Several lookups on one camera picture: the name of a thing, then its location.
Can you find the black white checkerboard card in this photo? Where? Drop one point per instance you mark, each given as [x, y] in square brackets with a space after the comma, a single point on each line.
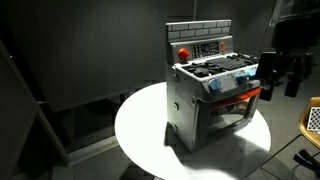
[314, 119]

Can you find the red round stove knob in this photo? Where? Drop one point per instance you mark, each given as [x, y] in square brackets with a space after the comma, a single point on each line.
[183, 53]

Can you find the blue oven knob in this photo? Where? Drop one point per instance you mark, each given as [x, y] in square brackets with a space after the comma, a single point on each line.
[214, 85]
[242, 77]

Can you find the right blue oven knob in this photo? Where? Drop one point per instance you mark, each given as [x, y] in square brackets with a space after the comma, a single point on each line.
[242, 77]

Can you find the black stove burner grate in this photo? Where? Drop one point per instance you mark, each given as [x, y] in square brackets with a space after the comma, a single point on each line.
[220, 65]

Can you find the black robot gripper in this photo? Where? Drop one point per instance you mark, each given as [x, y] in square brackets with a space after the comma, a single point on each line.
[265, 75]

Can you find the red oven door handle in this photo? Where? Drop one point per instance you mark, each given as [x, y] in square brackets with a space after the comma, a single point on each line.
[237, 98]

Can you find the round white table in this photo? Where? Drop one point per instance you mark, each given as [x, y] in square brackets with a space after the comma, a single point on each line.
[143, 134]

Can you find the grey toy stove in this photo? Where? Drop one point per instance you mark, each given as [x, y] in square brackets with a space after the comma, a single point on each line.
[189, 101]

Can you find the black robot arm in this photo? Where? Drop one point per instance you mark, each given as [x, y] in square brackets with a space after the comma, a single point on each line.
[296, 30]

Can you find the left blue oven knob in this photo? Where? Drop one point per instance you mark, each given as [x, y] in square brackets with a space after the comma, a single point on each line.
[214, 85]

